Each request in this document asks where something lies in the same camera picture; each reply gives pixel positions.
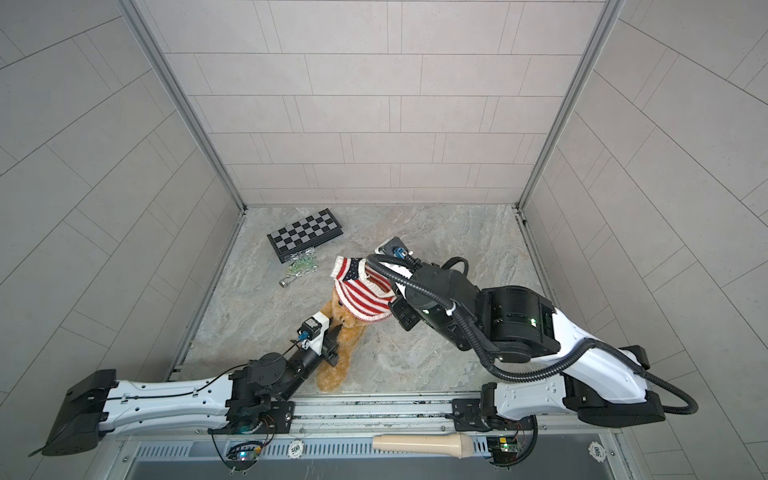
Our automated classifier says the left green circuit board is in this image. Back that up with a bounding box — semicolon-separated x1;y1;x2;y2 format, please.
226;441;263;471

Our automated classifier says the right aluminium corner post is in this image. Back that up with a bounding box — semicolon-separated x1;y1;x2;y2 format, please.
516;0;624;212

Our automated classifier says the folded black white chessboard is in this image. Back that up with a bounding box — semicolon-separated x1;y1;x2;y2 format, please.
267;209;343;263

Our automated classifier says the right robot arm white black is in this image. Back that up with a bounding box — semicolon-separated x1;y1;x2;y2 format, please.
368;255;672;428

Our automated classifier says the green circuit board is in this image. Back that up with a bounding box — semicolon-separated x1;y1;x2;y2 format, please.
486;436;521;467
226;441;263;471

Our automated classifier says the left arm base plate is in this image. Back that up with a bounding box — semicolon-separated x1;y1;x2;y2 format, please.
230;400;296;436

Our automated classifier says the beige cylindrical handle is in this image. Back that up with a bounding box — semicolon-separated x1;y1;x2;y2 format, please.
372;433;475;459

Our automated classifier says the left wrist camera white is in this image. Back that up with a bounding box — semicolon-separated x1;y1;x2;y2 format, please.
297;312;330;355

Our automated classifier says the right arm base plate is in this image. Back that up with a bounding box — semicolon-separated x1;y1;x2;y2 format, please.
445;398;534;433

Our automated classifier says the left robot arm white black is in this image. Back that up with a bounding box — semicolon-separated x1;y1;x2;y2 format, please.
37;328;340;456

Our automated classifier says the brown teddy bear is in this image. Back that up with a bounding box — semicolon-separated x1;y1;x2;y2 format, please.
316;292;367;392

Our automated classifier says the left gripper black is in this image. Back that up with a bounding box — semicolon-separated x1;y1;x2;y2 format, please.
273;316;350;405

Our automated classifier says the right green circuit board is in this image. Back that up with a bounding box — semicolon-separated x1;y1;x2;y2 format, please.
486;436;521;467

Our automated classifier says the black corrugated cable conduit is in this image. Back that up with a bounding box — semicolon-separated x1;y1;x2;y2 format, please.
364;253;700;416

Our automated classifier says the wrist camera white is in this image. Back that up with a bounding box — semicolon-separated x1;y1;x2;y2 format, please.
375;236;422;273
297;312;330;355

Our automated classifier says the aluminium corner post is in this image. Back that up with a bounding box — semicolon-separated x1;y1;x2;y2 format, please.
116;0;247;214
516;0;624;212

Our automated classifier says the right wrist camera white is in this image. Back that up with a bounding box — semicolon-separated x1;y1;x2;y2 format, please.
375;236;422;273

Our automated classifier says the small green clear bag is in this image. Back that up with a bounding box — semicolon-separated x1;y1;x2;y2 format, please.
279;248;318;288

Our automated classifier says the aluminium front rail frame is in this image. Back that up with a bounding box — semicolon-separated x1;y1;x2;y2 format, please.
94;392;649;479

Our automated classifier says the left aluminium corner post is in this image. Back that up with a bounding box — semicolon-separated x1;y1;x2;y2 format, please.
116;0;247;214

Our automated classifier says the red white striped sweater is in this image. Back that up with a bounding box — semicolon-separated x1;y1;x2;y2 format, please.
331;256;395;323

